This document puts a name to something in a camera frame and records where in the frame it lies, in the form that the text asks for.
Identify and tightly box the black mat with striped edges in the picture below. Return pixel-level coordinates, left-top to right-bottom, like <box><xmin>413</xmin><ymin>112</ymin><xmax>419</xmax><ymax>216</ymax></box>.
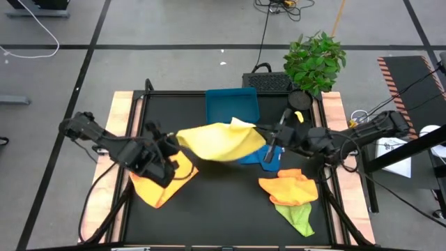
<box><xmin>376</xmin><ymin>55</ymin><xmax>446</xmax><ymax>140</ymax></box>

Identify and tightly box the grey desk base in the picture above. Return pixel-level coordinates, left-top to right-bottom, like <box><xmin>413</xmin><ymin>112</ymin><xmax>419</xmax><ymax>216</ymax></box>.
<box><xmin>5</xmin><ymin>0</ymin><xmax>70</xmax><ymax>18</ymax></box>

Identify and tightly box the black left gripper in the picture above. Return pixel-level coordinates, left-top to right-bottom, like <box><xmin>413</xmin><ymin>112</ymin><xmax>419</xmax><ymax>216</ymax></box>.
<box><xmin>132</xmin><ymin>120</ymin><xmax>182</xmax><ymax>189</ymax></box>

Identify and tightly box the black slanted beam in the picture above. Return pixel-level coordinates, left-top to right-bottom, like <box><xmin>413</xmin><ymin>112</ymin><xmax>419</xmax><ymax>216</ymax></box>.
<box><xmin>365</xmin><ymin>125</ymin><xmax>446</xmax><ymax>174</ymax></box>

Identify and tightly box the black upright post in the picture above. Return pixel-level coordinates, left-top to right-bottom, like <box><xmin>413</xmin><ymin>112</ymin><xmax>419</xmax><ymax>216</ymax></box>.
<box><xmin>362</xmin><ymin>142</ymin><xmax>380</xmax><ymax>213</ymax></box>

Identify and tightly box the pale yellow microfiber towel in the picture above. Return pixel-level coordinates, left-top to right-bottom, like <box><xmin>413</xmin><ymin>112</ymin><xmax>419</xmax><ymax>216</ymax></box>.
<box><xmin>176</xmin><ymin>117</ymin><xmax>268</xmax><ymax>162</ymax></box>

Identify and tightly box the grey floor bar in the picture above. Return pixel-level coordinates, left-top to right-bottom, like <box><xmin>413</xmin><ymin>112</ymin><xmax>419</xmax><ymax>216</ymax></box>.
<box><xmin>0</xmin><ymin>96</ymin><xmax>32</xmax><ymax>105</ymax></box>

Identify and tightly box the white floor cable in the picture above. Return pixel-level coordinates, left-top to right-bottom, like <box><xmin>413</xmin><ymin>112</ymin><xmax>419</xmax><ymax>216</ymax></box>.
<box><xmin>0</xmin><ymin>0</ymin><xmax>61</xmax><ymax>59</ymax></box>

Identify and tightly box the white paper sheet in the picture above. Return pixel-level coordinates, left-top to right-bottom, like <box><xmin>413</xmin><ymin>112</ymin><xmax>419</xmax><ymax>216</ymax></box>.
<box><xmin>376</xmin><ymin>135</ymin><xmax>413</xmax><ymax>178</ymax></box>

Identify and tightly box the light wooden table board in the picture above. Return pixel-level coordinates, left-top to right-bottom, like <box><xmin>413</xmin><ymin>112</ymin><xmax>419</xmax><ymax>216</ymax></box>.
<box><xmin>313</xmin><ymin>91</ymin><xmax>376</xmax><ymax>245</ymax></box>
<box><xmin>79</xmin><ymin>91</ymin><xmax>144</xmax><ymax>243</ymax></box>

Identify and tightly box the tangled black cable bundle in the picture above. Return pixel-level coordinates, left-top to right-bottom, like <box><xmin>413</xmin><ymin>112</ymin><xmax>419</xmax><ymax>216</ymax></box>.
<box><xmin>254</xmin><ymin>0</ymin><xmax>316</xmax><ymax>22</ymax></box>

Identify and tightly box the black floor cable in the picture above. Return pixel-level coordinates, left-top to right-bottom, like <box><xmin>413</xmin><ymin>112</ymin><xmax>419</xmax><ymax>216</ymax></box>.
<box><xmin>251</xmin><ymin>3</ymin><xmax>273</xmax><ymax>74</ymax></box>

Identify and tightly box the green potted plant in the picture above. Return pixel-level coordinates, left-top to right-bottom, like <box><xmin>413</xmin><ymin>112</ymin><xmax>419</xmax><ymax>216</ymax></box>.
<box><xmin>282</xmin><ymin>30</ymin><xmax>348</xmax><ymax>112</ymax></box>

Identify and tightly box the black perforated metal box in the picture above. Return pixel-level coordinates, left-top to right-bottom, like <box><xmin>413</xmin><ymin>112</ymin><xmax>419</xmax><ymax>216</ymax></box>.
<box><xmin>241</xmin><ymin>71</ymin><xmax>294</xmax><ymax>93</ymax></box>

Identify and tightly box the blue plastic bin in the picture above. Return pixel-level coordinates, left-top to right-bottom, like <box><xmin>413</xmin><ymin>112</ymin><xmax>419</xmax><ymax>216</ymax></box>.
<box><xmin>205</xmin><ymin>86</ymin><xmax>261</xmax><ymax>126</ymax></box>

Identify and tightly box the black aluminium table frame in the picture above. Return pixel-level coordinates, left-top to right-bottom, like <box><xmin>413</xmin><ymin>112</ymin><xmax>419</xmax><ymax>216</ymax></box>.
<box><xmin>78</xmin><ymin>78</ymin><xmax>377</xmax><ymax>251</ymax></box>

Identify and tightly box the lime green microfiber towel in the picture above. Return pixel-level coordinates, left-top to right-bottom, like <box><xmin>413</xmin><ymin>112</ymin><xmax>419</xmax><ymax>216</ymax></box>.
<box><xmin>274</xmin><ymin>201</ymin><xmax>316</xmax><ymax>238</ymax></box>

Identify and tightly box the yellow-orange microfiber towel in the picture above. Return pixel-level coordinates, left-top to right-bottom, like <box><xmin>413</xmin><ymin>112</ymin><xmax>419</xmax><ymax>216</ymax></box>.
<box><xmin>129</xmin><ymin>150</ymin><xmax>199</xmax><ymax>209</ymax></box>

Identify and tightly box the orange microfiber towel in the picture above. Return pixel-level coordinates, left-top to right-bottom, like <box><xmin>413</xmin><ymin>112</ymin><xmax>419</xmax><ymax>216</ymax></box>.
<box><xmin>258</xmin><ymin>168</ymin><xmax>319</xmax><ymax>206</ymax></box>

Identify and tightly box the white round object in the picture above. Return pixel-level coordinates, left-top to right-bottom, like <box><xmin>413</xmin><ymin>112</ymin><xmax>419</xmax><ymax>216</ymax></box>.
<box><xmin>417</xmin><ymin>124</ymin><xmax>446</xmax><ymax>158</ymax></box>

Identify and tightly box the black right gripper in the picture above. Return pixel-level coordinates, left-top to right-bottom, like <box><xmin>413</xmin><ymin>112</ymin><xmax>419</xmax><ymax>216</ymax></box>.
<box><xmin>256</xmin><ymin>108</ymin><xmax>309</xmax><ymax>163</ymax></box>

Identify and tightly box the blue microfiber towel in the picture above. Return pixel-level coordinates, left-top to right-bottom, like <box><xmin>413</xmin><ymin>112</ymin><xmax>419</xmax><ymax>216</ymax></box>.
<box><xmin>238</xmin><ymin>144</ymin><xmax>284</xmax><ymax>172</ymax></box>

